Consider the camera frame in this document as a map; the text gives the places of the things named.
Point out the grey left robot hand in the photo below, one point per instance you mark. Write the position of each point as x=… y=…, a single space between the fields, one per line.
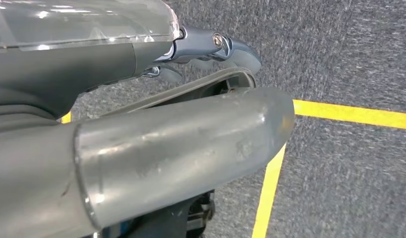
x=156 y=154

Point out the black robot foot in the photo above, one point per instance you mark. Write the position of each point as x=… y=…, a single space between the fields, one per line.
x=163 y=220

